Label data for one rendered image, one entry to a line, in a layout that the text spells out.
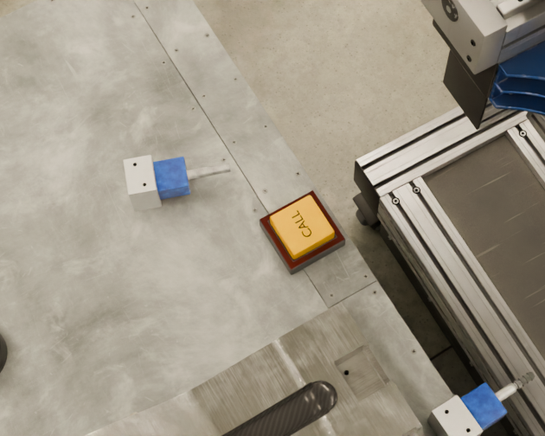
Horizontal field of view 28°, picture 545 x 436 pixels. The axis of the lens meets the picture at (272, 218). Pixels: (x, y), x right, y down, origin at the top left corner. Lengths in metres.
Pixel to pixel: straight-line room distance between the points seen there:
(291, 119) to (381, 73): 0.23
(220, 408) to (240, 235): 0.26
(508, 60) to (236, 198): 0.38
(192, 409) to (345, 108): 1.25
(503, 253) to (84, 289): 0.91
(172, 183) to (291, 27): 1.15
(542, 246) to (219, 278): 0.84
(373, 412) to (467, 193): 0.91
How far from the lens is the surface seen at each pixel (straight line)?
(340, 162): 2.31
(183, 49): 1.51
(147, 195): 1.37
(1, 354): 1.35
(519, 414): 1.94
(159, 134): 1.45
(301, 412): 1.23
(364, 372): 1.26
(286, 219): 1.35
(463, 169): 2.09
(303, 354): 1.23
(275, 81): 2.40
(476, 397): 1.29
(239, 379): 1.24
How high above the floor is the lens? 2.08
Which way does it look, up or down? 67 degrees down
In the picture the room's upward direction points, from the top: 5 degrees counter-clockwise
